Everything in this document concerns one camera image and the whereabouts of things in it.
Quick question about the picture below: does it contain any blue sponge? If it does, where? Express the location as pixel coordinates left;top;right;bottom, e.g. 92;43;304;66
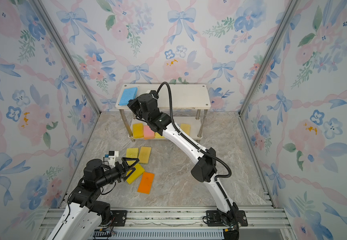
119;87;138;106

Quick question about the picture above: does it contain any yellow porous sponge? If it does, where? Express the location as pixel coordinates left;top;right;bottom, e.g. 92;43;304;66
154;133;164;139

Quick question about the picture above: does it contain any pink sponge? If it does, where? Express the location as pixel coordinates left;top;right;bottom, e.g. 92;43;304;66
143;125;155;140

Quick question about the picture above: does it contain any tan yellow sponge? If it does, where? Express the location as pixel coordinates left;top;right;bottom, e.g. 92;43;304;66
138;146;152;164

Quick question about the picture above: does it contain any orange sponge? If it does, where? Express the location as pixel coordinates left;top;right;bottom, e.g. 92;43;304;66
137;172;155;194

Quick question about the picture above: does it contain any small tan sponge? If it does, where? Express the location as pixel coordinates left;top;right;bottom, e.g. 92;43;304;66
180;123;191;136

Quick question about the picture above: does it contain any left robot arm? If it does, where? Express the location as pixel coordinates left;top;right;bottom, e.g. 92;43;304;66
48;158;139;240

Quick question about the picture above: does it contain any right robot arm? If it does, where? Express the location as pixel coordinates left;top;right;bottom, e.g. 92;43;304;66
127;91;238;228

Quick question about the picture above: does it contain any white two-tier shelf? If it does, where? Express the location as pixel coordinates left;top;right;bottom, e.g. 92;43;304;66
115;84;211;142

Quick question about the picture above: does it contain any bright yellow sponge left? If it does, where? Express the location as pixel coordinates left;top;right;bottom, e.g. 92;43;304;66
126;164;145;185

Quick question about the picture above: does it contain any pale yellow sponge far left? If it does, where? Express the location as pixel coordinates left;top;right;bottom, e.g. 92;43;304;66
126;148;139;165

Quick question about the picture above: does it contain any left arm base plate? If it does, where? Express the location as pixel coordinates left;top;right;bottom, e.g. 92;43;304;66
99;210;128;228

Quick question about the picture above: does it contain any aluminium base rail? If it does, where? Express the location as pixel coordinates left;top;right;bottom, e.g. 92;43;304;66
35;194;296;240

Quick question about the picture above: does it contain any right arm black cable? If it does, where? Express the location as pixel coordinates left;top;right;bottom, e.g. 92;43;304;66
156;81;232;211

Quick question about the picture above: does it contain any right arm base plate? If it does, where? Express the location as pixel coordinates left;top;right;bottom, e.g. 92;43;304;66
202;210;248;227

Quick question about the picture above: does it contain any left aluminium corner post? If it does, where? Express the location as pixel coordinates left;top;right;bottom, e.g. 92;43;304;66
29;1;101;115

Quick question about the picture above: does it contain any aluminium corner post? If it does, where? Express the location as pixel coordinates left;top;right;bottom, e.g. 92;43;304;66
29;1;101;115
238;0;299;118

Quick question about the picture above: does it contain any right aluminium corner post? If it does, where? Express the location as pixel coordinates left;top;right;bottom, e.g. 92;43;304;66
238;0;299;118

